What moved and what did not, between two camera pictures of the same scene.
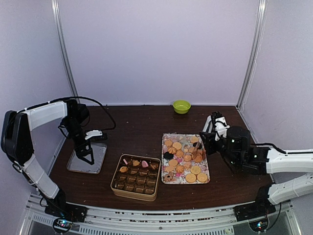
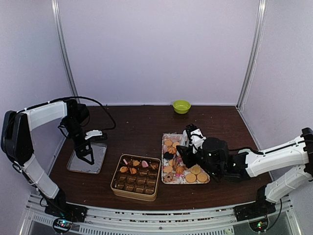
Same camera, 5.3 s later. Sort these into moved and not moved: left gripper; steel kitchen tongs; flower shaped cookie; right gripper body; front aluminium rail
Moved: right gripper body; steel kitchen tongs
Not moved: front aluminium rail; flower shaped cookie; left gripper
